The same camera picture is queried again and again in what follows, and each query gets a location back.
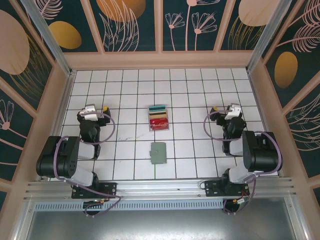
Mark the grey metal panel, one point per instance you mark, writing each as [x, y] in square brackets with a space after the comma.
[160, 225]

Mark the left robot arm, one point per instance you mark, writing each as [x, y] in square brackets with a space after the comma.
[62, 155]

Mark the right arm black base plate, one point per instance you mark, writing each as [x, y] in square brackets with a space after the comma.
[212, 188]

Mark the aluminium corner post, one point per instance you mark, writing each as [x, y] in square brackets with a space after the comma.
[265, 37]
[50, 42]

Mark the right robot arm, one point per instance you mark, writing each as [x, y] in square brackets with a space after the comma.
[262, 152]

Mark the teal card stack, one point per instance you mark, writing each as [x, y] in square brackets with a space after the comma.
[157, 108]

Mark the clear acrylic card stand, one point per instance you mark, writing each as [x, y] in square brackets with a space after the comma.
[151, 130]

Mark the aluminium frame rail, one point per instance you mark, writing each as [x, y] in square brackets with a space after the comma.
[160, 187]

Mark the gold card stack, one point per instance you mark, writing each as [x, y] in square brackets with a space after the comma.
[157, 115]

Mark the green circuit board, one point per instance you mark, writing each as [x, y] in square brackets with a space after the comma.
[241, 201]

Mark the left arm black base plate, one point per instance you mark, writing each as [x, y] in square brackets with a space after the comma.
[107, 188]

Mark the green card holder wallet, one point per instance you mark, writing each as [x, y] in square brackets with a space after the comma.
[160, 153]

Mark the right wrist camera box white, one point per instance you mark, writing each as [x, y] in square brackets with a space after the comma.
[232, 112]

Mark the red card stack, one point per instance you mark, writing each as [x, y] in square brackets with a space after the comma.
[158, 123]

